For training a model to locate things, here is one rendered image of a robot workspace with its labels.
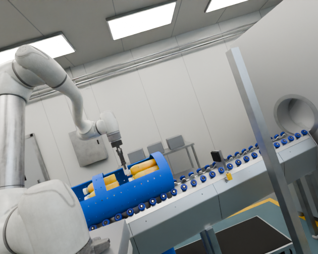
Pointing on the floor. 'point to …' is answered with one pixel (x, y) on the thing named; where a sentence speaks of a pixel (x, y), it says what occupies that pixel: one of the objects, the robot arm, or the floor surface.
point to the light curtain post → (267, 151)
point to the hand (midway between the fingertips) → (125, 169)
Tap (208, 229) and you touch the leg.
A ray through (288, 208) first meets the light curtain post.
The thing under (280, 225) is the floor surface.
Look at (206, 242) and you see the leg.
